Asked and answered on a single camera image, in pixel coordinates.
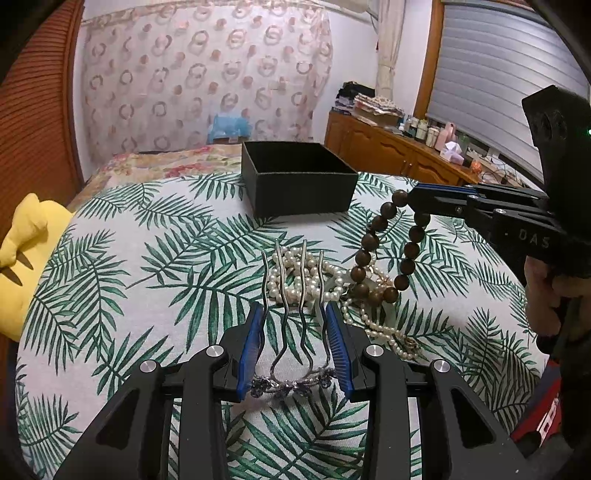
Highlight wooden slatted wardrobe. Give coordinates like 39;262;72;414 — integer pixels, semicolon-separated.
0;0;86;241

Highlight beige curtain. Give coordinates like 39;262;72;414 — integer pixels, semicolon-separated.
375;0;407;104

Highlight red printed object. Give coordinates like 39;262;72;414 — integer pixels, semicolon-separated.
512;364;565;457

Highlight row of toiletry bottles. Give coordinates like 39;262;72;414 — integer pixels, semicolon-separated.
402;115;462;148

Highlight leaf print cloth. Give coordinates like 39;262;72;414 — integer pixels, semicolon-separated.
16;172;550;480

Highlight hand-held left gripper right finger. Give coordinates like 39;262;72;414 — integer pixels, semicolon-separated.
325;301;532;480

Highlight grey window blind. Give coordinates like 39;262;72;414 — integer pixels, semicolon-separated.
425;0;591;185

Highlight wooden bead bracelet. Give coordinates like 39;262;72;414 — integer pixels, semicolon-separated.
349;189;431;304

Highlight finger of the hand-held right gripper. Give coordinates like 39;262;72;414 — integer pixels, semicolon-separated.
416;183;550;200
408;188;555;232

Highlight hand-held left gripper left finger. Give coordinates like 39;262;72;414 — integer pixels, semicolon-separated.
55;302;269;480

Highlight wooden window frame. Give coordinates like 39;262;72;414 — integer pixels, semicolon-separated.
413;0;446;118

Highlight floral blanket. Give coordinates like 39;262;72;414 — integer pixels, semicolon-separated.
67;143;245;213

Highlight floral folded cloth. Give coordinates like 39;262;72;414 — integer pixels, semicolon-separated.
353;95;402;117

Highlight wooden sideboard cabinet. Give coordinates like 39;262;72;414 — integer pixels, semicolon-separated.
324;111;532;188

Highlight dark folded clothes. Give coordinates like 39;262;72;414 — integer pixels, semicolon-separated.
339;82;377;109

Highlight person's right hand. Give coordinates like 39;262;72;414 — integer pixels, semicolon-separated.
523;256;564;344

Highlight metal hair comb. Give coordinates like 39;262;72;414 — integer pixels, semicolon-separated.
249;239;340;400

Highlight circle print curtain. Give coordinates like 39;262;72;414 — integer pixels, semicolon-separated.
81;0;334;166

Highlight blue plush toy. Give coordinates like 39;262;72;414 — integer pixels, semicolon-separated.
208;113;252;143

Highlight black box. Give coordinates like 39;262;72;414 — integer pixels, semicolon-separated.
241;141;358;219

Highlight pearl necklace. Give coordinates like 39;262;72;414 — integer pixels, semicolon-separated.
267;247;423;363

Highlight yellow plush toy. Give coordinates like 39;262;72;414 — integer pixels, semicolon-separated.
0;193;75;343

